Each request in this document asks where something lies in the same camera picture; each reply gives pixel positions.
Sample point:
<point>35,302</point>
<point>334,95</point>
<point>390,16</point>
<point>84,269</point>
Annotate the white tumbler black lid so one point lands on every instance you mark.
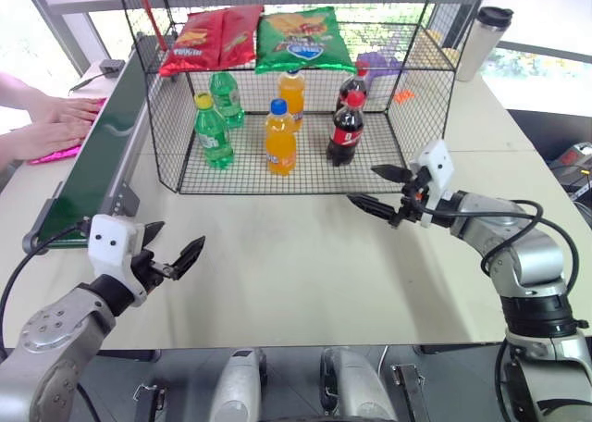
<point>481,42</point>

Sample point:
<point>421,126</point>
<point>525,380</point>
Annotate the pink foil snack bag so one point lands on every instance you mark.
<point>60,156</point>

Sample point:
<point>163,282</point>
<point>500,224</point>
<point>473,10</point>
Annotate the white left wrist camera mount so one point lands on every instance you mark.
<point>111,246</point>

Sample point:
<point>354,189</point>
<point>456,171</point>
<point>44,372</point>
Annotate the person's left hand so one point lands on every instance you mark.
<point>76,111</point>

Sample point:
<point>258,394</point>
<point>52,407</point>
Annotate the red flat stick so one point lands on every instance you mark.
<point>152,19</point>

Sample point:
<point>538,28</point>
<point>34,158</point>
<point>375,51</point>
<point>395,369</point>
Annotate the orange soda bottle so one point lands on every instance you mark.
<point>292,93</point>
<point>279,149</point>

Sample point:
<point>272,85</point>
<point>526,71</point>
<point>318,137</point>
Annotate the black device red display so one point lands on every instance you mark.
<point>573,160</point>

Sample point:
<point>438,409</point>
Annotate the person's right hand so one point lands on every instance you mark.
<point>53,140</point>

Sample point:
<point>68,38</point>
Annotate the green soda bottle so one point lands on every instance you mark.
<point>226,100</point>
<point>213,144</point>

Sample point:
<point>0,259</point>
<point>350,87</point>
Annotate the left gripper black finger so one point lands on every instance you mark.
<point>189,257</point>
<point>152,233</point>

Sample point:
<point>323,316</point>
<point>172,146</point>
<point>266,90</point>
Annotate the purple toy with red tip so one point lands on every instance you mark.
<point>377,64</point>

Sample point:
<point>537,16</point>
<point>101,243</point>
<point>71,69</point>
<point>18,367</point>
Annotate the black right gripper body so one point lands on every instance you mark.
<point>409,207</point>

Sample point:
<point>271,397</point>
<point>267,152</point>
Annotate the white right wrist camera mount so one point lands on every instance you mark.
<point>437,167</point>

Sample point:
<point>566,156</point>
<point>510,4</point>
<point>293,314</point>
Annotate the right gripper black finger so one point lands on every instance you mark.
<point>374,205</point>
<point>392,172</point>

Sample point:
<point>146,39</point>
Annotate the yellow packet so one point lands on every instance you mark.
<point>446,52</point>

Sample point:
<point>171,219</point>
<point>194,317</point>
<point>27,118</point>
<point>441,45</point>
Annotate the green conveyor belt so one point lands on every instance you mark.
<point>102,135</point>

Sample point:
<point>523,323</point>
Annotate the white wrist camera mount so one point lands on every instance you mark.
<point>111,246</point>
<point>437,167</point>

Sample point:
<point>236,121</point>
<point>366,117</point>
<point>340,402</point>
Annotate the person's left forearm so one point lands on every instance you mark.
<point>20,93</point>

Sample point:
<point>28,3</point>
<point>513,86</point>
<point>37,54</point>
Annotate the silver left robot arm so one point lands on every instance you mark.
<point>60,338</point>

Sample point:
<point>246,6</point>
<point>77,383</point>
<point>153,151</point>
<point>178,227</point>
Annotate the orange object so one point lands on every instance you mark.
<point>403,96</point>

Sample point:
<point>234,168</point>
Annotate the silver rounded shell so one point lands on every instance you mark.
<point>356,385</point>
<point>236,385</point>

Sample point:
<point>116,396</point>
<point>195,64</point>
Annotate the metal bracket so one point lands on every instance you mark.
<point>411,389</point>
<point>150,401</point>

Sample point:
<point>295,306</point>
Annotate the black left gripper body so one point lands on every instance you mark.
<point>144,269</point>

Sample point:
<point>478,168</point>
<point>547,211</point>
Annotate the person's right forearm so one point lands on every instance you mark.
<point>11,149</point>

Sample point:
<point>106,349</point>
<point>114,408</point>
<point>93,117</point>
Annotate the grey power adapter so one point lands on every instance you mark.
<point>112,68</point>

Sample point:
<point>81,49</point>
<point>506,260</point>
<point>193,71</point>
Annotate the red chips bag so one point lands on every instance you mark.
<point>238,33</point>
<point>192,42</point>

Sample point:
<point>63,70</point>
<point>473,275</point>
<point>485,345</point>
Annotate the green chips bag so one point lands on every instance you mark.
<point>300,40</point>

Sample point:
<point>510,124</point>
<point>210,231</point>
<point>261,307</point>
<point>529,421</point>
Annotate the cola bottle red cap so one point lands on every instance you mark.
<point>353,85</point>
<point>344,135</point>

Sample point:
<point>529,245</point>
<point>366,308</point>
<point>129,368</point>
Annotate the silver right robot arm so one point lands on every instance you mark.
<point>532,260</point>

